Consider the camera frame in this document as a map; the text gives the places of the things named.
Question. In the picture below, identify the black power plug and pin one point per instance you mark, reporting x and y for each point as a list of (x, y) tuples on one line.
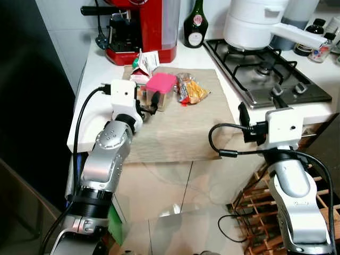
[(102, 42)]

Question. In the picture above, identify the wooden slatted rack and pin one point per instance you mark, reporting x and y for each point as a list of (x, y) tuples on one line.
[(249, 212)]

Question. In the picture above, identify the red coffee machine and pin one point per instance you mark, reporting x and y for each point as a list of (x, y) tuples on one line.
[(156, 32)]

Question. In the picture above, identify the clear bag of snack packets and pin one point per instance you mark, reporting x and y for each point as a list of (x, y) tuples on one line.
[(192, 89)]

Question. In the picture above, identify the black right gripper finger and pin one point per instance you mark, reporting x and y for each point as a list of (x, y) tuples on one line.
[(243, 119)]

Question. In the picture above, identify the dark sauce bottle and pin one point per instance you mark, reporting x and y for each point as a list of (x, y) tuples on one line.
[(319, 24)]

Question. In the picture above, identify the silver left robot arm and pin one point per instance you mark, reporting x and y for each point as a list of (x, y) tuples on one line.
[(103, 159)]

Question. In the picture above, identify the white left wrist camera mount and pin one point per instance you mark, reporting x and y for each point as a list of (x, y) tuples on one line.
[(123, 94)]

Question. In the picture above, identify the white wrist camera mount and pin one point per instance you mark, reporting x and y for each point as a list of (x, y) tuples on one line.
[(123, 94), (284, 127)]

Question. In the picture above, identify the grey steel canister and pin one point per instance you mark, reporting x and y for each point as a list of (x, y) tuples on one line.
[(300, 10)]

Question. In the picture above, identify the small clear bottle red label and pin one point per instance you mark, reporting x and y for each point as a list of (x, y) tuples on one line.
[(320, 53)]

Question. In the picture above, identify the beige woven placemat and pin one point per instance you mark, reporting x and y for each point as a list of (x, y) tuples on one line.
[(186, 133)]

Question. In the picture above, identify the grey robot foot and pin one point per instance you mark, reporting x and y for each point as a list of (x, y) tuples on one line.
[(207, 253)]

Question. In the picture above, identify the steel gas stove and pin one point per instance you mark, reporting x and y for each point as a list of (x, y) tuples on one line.
[(265, 74)]

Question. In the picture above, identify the dark green glass bottle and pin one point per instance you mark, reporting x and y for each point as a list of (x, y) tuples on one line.
[(195, 34)]

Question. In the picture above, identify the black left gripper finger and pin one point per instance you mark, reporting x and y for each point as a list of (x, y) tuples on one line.
[(154, 101)]

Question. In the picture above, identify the clear container with pink lid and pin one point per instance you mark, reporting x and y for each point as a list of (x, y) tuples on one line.
[(161, 82)]

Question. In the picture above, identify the opened apple juice carton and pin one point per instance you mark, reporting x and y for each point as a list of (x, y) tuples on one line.
[(139, 74)]

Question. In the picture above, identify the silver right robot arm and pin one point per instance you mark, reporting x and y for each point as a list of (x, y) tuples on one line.
[(292, 196)]

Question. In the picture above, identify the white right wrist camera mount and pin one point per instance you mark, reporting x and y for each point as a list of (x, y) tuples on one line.
[(284, 127)]

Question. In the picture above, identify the white stove counter cabinet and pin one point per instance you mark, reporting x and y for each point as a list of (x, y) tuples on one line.
[(159, 186)]

